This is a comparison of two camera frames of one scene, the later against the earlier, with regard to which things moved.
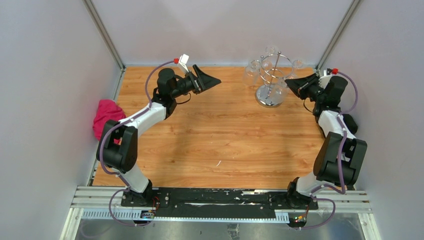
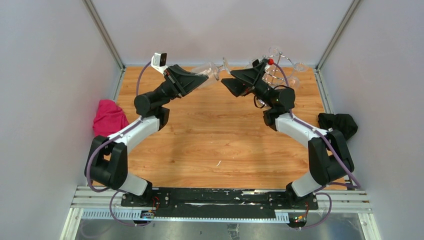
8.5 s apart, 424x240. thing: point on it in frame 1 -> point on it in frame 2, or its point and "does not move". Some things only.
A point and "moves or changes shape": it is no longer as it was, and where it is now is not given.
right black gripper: (300, 86) -> (253, 76)
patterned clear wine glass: (276, 91) moves or changes shape
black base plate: (218, 202) does not move
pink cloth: (107, 109) does not move
